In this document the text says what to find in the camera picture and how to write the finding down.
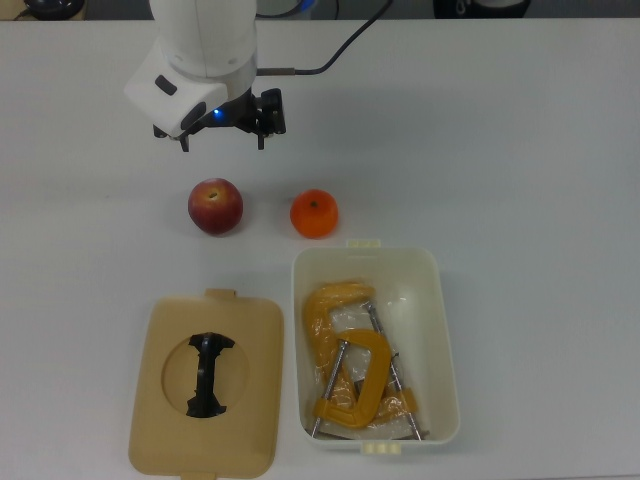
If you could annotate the black round background object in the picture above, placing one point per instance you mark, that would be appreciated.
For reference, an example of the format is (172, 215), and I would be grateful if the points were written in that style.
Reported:
(52, 7)

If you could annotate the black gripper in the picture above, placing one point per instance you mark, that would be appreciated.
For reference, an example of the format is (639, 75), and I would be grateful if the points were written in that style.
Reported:
(235, 112)

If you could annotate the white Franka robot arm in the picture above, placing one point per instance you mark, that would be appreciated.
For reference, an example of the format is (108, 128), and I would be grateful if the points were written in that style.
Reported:
(200, 30)

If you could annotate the yellow C-clamp in plastic bag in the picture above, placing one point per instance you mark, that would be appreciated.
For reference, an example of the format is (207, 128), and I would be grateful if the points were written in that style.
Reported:
(317, 320)

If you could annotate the white plastic container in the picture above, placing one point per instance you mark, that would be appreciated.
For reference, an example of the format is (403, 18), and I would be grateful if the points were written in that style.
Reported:
(420, 310)

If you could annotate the beige container lid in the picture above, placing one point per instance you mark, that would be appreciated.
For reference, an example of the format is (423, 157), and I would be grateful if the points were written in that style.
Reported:
(160, 430)

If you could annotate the red apple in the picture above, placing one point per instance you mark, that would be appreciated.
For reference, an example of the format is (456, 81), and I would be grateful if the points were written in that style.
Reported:
(215, 210)

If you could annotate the orange mandarin fruit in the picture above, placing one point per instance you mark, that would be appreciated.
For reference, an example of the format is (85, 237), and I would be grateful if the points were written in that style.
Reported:
(314, 215)

